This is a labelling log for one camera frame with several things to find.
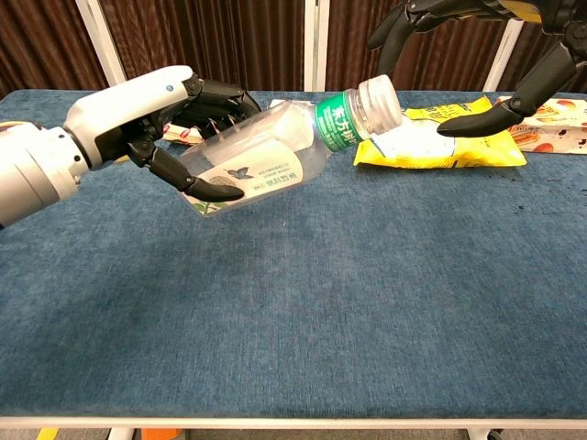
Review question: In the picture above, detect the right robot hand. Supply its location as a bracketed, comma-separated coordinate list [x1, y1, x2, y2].
[366, 0, 587, 138]

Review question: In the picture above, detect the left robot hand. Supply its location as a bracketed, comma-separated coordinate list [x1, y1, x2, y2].
[62, 65, 263, 203]

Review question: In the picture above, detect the clear plastic bottle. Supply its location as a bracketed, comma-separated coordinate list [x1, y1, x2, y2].
[177, 89, 368, 220]

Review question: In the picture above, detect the white bottle cap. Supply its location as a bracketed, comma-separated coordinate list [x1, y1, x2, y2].
[357, 74, 404, 138]

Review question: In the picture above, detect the brown pleated curtain panel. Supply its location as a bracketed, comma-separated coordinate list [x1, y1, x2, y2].
[497, 17, 587, 93]
[100, 0, 306, 92]
[0, 0, 109, 97]
[325, 0, 515, 92]

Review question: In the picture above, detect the crumpled red patterned paper wrapper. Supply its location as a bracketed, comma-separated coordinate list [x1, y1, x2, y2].
[162, 121, 205, 148]

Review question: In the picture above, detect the orange snack box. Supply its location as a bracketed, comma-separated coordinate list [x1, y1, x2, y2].
[497, 94, 587, 155]

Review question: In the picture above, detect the yellow snack bag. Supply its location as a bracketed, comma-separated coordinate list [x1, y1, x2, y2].
[352, 94, 527, 171]

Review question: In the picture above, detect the blue table cloth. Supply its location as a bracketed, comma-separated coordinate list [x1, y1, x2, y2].
[0, 89, 587, 419]

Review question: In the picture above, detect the white partition post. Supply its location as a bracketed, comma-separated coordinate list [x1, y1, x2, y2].
[302, 0, 330, 92]
[483, 13, 533, 92]
[75, 0, 129, 91]

